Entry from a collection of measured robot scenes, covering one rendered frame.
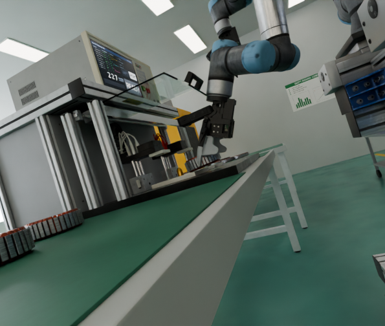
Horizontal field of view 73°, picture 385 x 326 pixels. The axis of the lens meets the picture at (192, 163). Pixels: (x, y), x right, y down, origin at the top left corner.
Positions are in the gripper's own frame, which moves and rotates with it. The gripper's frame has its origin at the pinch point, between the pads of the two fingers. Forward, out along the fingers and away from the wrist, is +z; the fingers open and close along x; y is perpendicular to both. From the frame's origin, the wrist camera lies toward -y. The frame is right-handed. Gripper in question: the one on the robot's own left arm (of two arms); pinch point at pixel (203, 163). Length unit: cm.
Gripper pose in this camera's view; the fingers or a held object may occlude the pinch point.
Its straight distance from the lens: 80.2
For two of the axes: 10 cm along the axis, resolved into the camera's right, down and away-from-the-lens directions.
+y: 9.4, 1.5, -3.1
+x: 3.3, -0.9, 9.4
